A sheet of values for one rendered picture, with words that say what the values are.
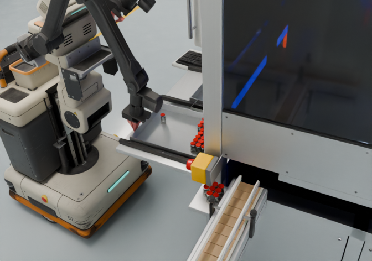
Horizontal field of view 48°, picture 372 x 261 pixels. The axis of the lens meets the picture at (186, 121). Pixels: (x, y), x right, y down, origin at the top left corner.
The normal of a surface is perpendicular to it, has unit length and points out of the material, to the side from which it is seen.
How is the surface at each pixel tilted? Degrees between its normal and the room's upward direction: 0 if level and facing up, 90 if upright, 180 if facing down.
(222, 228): 0
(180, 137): 0
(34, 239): 0
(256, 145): 90
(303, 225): 90
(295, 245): 90
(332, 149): 90
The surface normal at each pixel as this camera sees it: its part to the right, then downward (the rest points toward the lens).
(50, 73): 0.84, 0.33
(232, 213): -0.05, -0.79
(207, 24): -0.45, 0.56
